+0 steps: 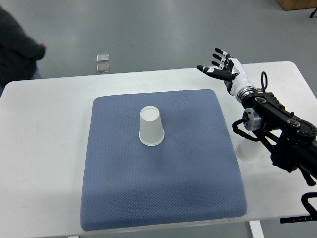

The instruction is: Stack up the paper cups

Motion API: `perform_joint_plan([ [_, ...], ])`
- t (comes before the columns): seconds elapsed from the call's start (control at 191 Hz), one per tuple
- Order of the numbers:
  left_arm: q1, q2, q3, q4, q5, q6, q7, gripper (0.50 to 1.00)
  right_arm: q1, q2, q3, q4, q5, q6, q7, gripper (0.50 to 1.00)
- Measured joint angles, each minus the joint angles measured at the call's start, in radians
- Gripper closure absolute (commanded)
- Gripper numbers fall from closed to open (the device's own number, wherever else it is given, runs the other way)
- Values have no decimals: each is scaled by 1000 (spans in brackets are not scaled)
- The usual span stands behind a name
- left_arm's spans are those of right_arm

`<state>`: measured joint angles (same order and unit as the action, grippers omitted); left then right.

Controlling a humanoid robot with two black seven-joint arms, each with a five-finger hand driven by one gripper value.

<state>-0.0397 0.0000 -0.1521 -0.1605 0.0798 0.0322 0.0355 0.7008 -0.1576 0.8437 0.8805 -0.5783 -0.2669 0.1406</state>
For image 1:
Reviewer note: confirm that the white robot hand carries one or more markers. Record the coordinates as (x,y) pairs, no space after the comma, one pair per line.
(226,62)

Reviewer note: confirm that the white paper cup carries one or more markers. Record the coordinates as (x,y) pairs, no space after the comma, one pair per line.
(249,151)
(151,132)

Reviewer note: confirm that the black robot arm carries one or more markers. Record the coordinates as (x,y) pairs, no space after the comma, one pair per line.
(290,140)

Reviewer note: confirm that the cardboard box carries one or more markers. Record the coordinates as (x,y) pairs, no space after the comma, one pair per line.
(297,4)

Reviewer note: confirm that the white paper cup on mat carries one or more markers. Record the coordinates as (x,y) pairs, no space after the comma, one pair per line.
(151,132)

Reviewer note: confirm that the black tripod leg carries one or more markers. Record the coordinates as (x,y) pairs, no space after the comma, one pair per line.
(313,13)

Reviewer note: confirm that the blue textured cushion mat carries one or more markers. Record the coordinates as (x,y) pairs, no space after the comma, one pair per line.
(192,175)

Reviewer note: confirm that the upper metal floor plate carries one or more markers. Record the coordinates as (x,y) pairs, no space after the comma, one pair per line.
(102,58)

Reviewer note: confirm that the white table leg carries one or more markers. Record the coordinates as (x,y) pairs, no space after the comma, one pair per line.
(256,229)

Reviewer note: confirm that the black table control panel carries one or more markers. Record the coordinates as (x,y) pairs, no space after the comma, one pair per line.
(297,219)

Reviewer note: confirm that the person in dark jacket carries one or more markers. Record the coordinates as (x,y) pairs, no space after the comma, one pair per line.
(19,53)

